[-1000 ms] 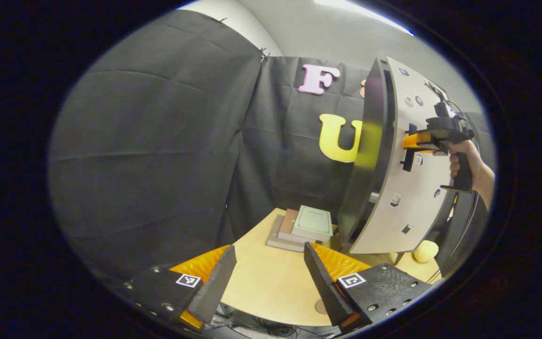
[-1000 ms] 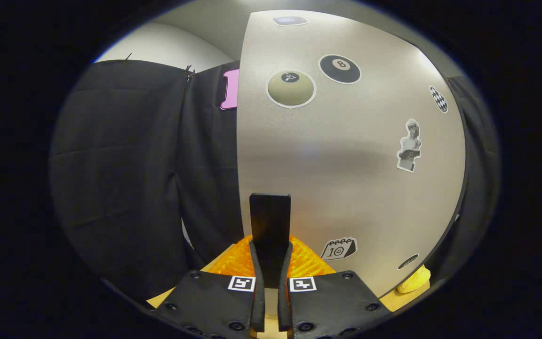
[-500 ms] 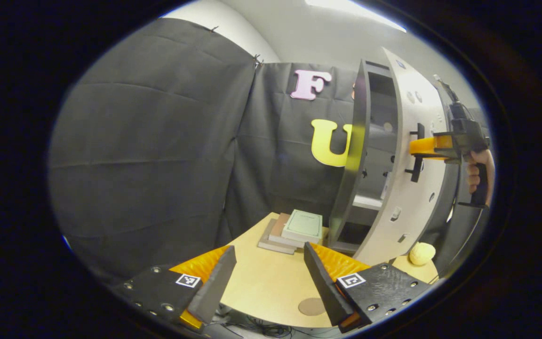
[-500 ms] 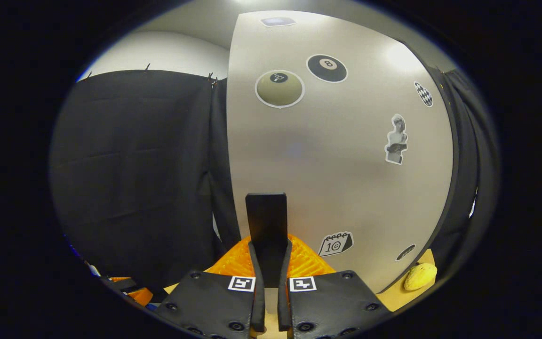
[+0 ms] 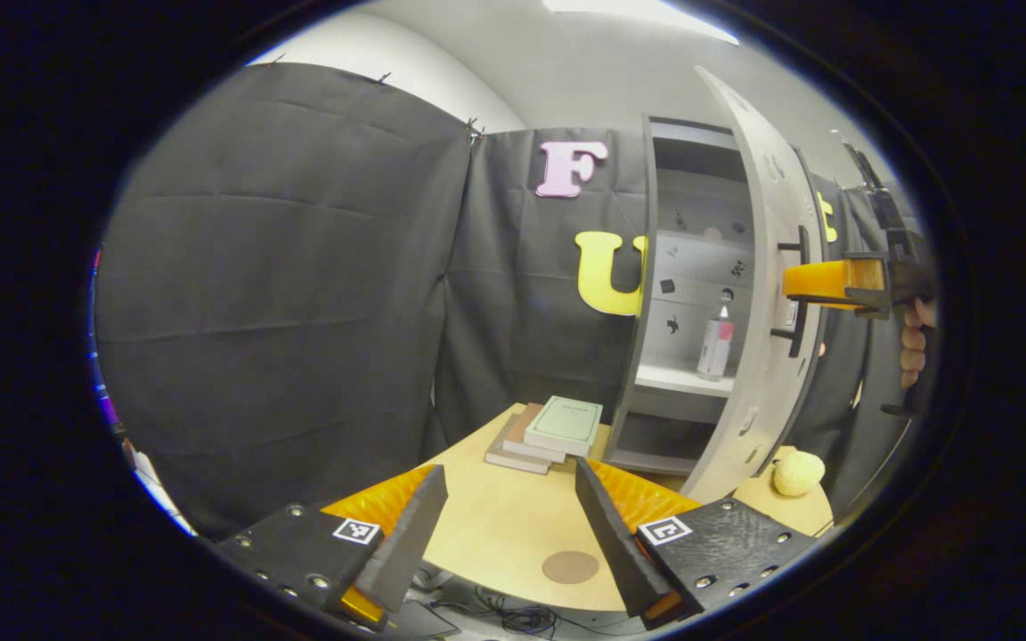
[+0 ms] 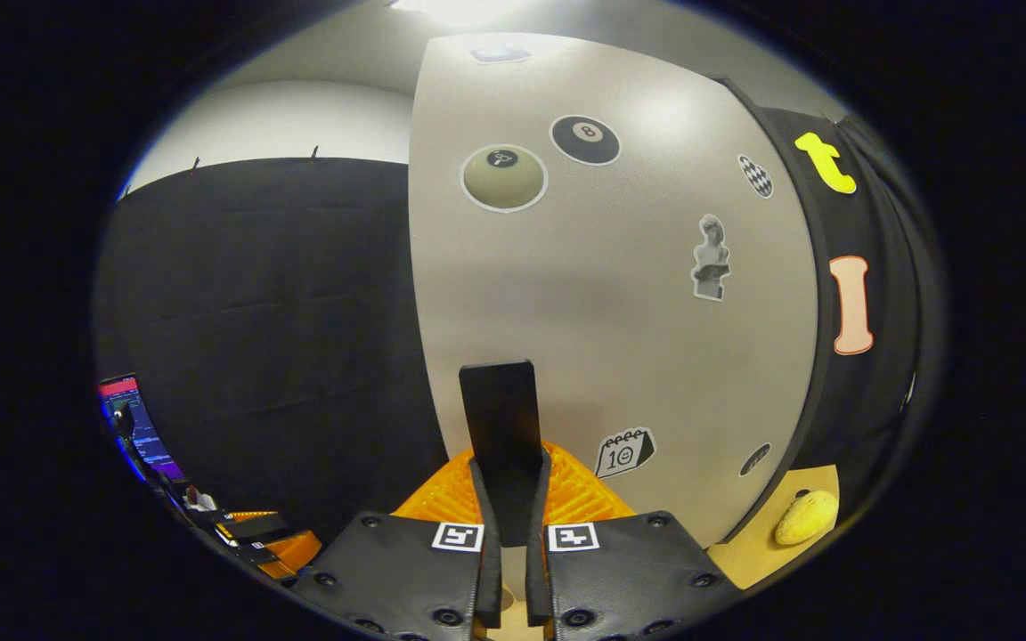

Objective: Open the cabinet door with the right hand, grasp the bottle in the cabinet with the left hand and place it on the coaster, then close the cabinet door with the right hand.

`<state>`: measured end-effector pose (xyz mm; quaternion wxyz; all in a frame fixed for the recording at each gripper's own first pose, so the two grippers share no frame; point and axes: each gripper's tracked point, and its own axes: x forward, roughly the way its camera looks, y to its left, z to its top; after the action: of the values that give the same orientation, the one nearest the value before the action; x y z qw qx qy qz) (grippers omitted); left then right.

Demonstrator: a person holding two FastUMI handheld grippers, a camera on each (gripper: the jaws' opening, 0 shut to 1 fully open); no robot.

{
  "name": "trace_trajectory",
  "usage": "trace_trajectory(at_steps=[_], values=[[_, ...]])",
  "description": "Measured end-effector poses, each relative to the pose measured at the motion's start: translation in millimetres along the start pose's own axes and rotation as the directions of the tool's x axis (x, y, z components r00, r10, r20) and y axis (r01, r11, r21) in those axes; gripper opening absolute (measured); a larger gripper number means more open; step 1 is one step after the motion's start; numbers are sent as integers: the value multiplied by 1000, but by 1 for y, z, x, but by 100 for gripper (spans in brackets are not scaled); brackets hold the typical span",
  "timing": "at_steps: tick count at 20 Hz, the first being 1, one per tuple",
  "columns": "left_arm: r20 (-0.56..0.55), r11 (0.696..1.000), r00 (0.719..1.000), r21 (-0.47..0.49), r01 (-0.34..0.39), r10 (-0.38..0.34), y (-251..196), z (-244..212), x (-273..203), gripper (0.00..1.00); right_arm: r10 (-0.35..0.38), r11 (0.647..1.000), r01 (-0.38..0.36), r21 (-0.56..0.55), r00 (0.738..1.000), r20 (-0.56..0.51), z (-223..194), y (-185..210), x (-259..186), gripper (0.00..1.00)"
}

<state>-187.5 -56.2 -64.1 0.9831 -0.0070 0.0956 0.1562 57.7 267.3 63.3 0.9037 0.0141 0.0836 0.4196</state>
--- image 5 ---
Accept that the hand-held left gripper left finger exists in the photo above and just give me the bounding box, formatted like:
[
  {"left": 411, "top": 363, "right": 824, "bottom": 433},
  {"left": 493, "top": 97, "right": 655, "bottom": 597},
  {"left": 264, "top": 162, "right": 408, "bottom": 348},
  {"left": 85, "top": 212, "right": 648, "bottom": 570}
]
[{"left": 213, "top": 464, "right": 450, "bottom": 629}]

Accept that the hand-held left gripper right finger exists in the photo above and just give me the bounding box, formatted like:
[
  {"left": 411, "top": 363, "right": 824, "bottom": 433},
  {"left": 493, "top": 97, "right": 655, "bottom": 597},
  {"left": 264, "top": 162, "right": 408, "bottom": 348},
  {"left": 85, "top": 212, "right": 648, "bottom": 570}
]
[{"left": 573, "top": 457, "right": 818, "bottom": 630}]

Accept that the black cabinet door handle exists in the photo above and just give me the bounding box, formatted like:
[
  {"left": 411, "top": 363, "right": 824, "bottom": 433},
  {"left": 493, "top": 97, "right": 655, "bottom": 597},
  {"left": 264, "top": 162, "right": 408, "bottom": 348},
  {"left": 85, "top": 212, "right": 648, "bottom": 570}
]
[{"left": 771, "top": 224, "right": 812, "bottom": 359}]

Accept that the round brown coaster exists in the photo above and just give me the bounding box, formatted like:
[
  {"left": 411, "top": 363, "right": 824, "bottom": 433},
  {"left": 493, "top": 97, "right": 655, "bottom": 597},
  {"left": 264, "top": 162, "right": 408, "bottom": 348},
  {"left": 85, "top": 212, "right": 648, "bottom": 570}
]
[{"left": 541, "top": 550, "right": 600, "bottom": 585}]

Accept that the clear bottle with red label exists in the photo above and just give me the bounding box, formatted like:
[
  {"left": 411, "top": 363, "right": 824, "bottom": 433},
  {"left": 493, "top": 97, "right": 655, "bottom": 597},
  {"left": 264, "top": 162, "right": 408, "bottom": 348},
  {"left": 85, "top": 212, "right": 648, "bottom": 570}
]
[{"left": 696, "top": 303, "right": 737, "bottom": 382}]

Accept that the dark grey cabinet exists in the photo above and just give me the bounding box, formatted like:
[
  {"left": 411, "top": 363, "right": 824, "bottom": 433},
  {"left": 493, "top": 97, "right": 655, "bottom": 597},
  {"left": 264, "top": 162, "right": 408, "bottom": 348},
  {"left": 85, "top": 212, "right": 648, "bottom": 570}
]
[{"left": 607, "top": 116, "right": 821, "bottom": 477}]

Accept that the green book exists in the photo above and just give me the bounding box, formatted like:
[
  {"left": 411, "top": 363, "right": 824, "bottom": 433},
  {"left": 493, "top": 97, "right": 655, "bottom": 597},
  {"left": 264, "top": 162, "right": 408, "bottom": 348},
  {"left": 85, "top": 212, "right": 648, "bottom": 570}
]
[{"left": 524, "top": 395, "right": 605, "bottom": 458}]

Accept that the grey book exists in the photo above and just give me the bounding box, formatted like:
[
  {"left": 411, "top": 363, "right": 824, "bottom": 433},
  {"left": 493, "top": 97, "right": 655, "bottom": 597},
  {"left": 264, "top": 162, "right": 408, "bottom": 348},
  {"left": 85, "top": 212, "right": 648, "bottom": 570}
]
[{"left": 484, "top": 414, "right": 554, "bottom": 475}]

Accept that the brown book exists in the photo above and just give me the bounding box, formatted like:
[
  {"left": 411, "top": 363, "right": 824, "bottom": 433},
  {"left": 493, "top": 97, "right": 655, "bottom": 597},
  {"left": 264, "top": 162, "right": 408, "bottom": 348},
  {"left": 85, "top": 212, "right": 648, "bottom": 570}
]
[{"left": 502, "top": 402, "right": 567, "bottom": 464}]

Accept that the yellow plush ball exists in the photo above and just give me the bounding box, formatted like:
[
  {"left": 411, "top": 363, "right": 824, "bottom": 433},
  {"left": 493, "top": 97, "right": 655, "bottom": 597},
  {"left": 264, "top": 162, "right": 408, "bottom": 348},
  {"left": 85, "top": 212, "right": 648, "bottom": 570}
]
[{"left": 773, "top": 450, "right": 826, "bottom": 498}]

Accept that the black backdrop cloth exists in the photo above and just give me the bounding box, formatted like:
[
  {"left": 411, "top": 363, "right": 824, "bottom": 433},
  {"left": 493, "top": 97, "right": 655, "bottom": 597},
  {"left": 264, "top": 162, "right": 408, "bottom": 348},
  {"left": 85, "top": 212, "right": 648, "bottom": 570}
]
[{"left": 93, "top": 62, "right": 924, "bottom": 535}]

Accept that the ceiling light panel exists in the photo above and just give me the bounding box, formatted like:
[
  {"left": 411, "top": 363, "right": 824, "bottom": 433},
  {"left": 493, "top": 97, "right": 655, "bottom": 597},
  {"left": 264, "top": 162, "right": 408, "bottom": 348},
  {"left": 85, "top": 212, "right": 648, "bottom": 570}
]
[{"left": 544, "top": 0, "right": 739, "bottom": 45}]

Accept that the black cable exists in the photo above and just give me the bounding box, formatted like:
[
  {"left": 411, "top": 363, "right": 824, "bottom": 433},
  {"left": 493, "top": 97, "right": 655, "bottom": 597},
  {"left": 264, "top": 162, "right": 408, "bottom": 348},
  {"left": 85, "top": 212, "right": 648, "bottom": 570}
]
[{"left": 428, "top": 583, "right": 585, "bottom": 637}]

